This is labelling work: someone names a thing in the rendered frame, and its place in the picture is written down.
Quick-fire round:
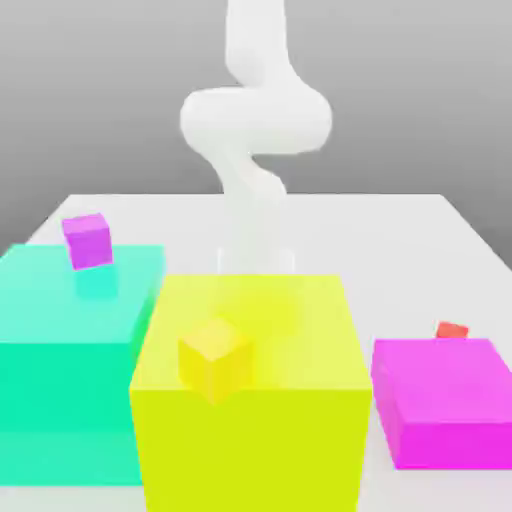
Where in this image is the small yellow cube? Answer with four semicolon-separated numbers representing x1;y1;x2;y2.
177;316;255;406

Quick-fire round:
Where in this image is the small red cube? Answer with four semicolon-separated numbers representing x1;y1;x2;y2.
435;320;470;340

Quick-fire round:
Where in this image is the small purple cube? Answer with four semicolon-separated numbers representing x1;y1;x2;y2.
61;212;114;272

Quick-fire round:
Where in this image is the large magenta box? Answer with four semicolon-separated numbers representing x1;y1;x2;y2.
370;337;512;471

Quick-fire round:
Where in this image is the large teal box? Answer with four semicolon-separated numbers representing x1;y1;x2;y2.
0;243;167;488

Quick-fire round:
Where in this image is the large yellow box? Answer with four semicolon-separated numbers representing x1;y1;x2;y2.
128;274;374;512

